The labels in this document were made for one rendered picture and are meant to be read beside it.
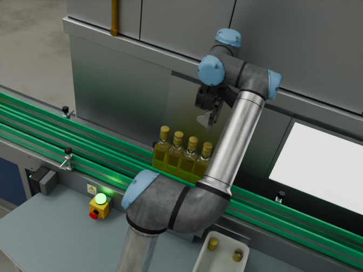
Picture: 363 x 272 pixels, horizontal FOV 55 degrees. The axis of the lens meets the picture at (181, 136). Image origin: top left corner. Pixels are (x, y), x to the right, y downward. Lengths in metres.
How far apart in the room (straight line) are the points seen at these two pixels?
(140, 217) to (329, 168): 0.79
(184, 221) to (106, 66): 0.86
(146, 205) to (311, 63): 0.69
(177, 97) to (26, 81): 2.41
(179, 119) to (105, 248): 0.59
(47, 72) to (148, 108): 2.29
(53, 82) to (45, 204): 2.09
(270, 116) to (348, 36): 0.36
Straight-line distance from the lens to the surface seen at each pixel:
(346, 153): 1.37
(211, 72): 0.94
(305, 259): 1.55
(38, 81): 3.60
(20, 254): 1.53
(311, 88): 1.26
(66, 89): 3.47
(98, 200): 1.50
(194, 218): 0.85
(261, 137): 1.37
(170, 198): 0.85
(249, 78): 0.95
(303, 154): 1.39
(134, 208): 0.89
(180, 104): 1.40
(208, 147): 1.30
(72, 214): 1.59
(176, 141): 1.33
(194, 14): 1.24
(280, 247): 1.53
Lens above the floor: 2.06
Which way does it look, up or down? 43 degrees down
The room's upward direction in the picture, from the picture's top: 11 degrees clockwise
